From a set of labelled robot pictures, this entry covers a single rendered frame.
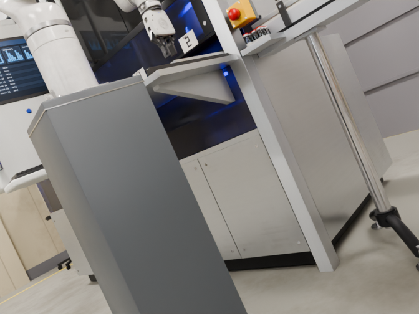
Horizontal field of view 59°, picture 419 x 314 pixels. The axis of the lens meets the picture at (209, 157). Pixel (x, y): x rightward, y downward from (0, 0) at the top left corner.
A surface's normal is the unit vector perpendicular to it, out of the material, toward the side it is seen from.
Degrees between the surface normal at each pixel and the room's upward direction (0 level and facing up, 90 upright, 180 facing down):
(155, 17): 88
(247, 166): 90
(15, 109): 90
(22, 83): 90
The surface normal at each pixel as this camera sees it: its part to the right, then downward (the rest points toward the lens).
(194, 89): 0.68, -0.26
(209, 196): -0.61, 0.31
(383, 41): -0.74, 0.37
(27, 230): 0.53, -0.19
